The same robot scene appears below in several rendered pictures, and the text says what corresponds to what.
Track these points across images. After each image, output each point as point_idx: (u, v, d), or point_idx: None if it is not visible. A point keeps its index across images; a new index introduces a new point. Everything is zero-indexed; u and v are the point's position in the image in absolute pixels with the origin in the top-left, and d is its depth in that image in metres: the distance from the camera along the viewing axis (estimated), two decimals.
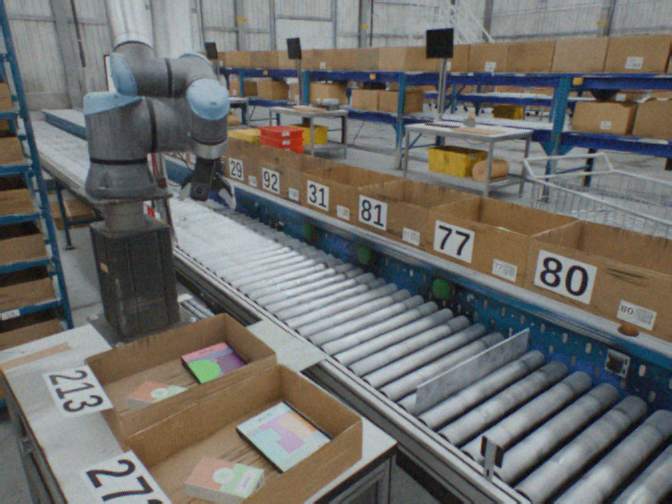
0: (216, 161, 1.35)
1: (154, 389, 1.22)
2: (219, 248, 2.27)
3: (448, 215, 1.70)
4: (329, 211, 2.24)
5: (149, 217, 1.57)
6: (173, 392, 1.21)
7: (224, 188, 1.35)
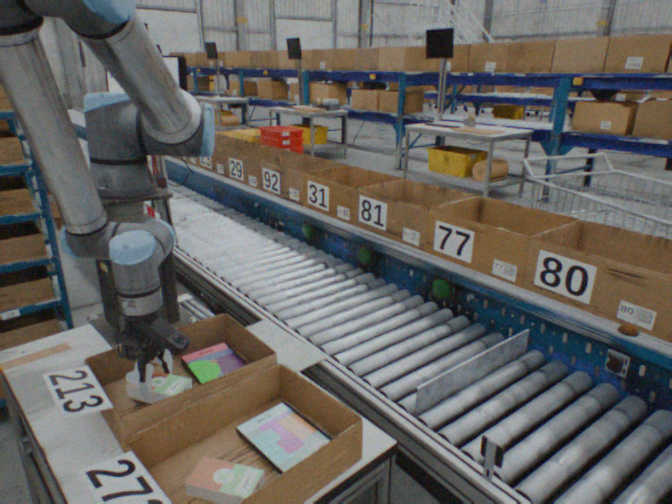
0: None
1: (153, 378, 1.21)
2: (219, 248, 2.27)
3: (448, 215, 1.70)
4: (329, 211, 2.24)
5: (149, 217, 1.57)
6: (172, 381, 1.20)
7: None
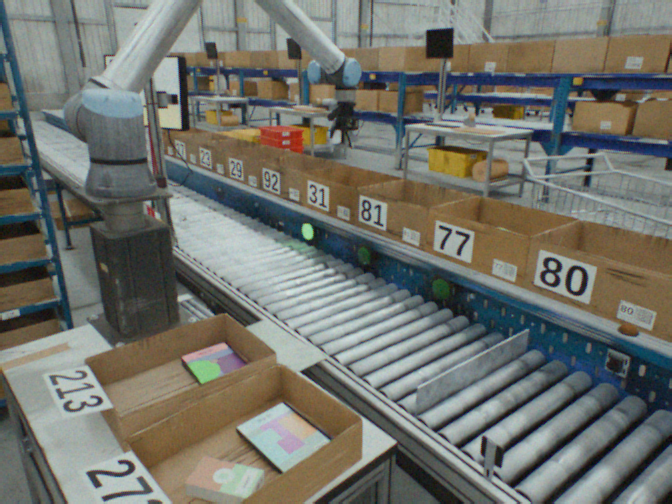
0: (347, 120, 2.11)
1: None
2: (219, 248, 2.27)
3: (448, 215, 1.70)
4: (329, 211, 2.24)
5: (149, 217, 1.57)
6: None
7: (333, 129, 2.15)
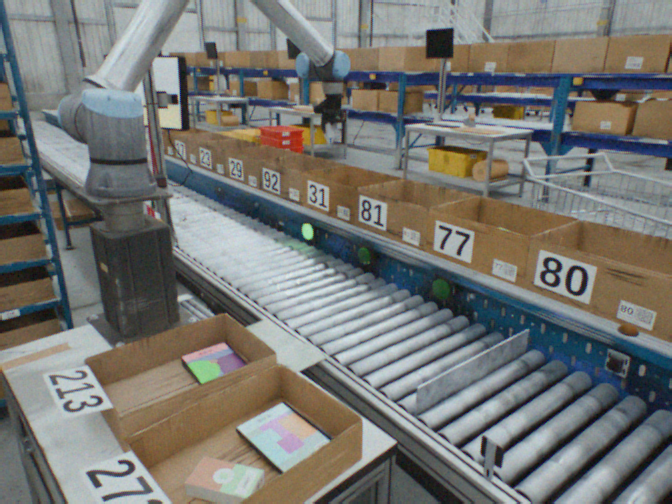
0: (335, 112, 2.14)
1: None
2: (219, 248, 2.27)
3: (448, 215, 1.70)
4: (329, 211, 2.24)
5: (149, 217, 1.57)
6: None
7: (323, 123, 2.18)
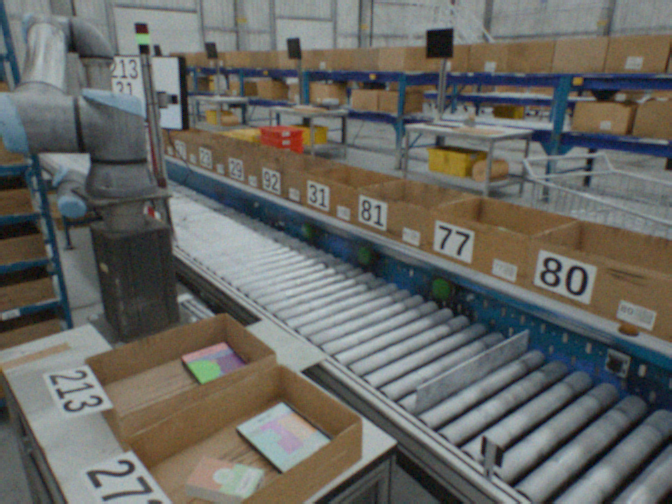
0: None
1: None
2: (219, 248, 2.27)
3: (448, 215, 1.70)
4: (329, 211, 2.24)
5: (149, 217, 1.57)
6: None
7: None
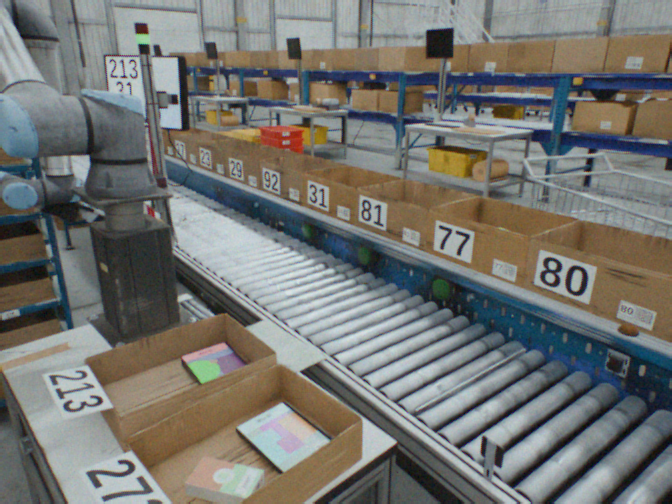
0: None
1: None
2: (219, 248, 2.27)
3: (448, 215, 1.70)
4: (329, 211, 2.24)
5: (149, 217, 1.57)
6: None
7: None
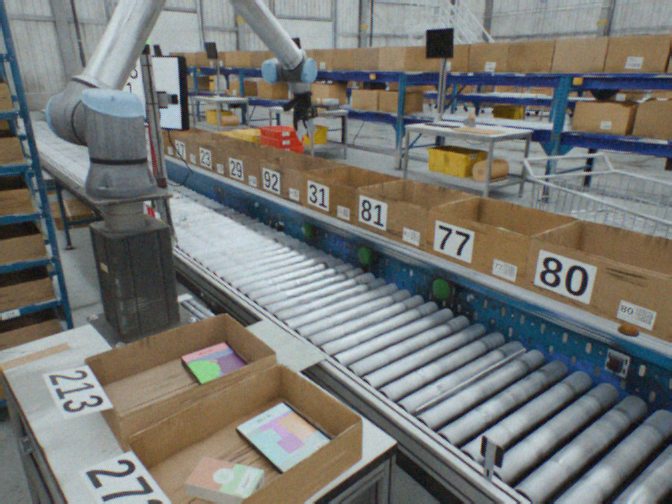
0: (307, 110, 2.19)
1: None
2: (219, 248, 2.27)
3: (448, 215, 1.70)
4: (329, 211, 2.24)
5: (149, 217, 1.57)
6: None
7: (294, 121, 2.23)
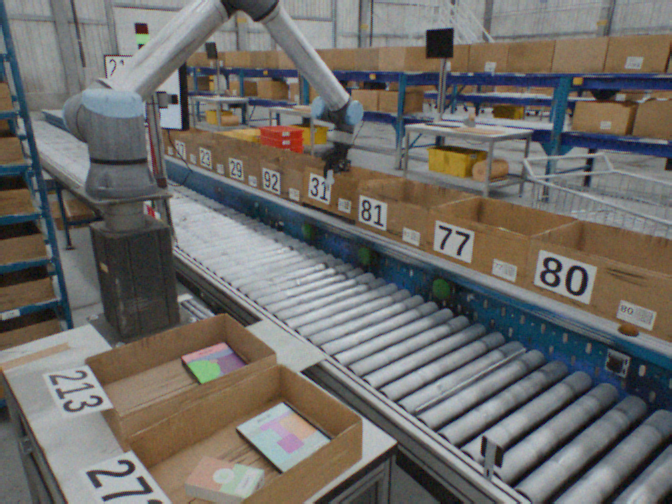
0: (340, 160, 2.15)
1: None
2: (219, 248, 2.27)
3: (448, 215, 1.70)
4: (330, 204, 2.23)
5: (149, 217, 1.57)
6: None
7: (326, 169, 2.19)
